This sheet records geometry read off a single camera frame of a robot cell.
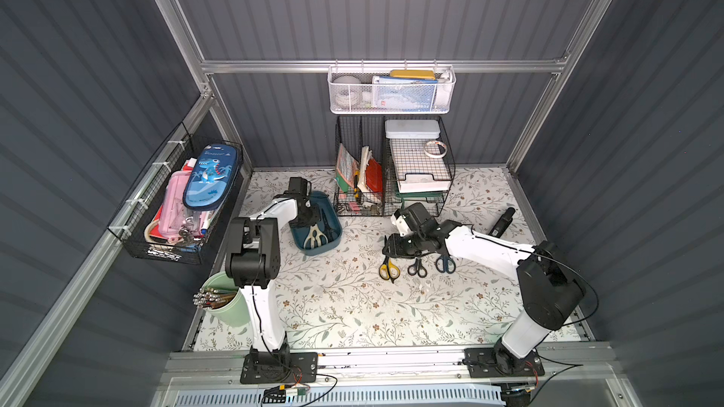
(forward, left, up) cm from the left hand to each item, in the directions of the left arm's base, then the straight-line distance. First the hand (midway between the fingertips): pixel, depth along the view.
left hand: (316, 217), depth 102 cm
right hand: (-16, -26, +6) cm, 32 cm away
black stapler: (-3, -69, -1) cm, 69 cm away
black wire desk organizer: (+26, -25, +3) cm, 36 cm away
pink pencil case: (-17, +29, +30) cm, 45 cm away
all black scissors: (-5, -5, -2) cm, 8 cm away
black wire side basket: (-24, +33, +32) cm, 52 cm away
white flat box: (+25, -36, +21) cm, 49 cm away
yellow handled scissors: (-20, -26, -2) cm, 33 cm away
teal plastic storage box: (-7, -3, -2) cm, 8 cm away
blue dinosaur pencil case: (-11, +20, +33) cm, 40 cm away
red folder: (+18, -22, +2) cm, 29 cm away
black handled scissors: (-19, -35, -2) cm, 40 cm away
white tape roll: (+13, -43, +18) cm, 48 cm away
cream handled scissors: (-6, 0, -1) cm, 6 cm away
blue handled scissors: (-18, -45, -3) cm, 48 cm away
